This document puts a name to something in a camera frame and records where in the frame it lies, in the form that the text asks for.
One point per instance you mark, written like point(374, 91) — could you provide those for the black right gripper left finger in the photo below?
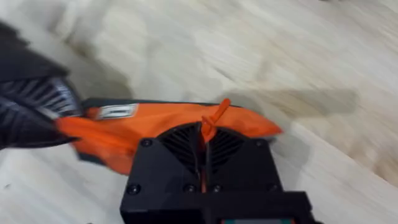
point(164, 168)

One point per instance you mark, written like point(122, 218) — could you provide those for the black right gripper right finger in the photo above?
point(242, 168)

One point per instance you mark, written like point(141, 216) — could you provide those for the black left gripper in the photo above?
point(21, 57)

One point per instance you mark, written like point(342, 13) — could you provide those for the orange zip bag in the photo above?
point(146, 124)

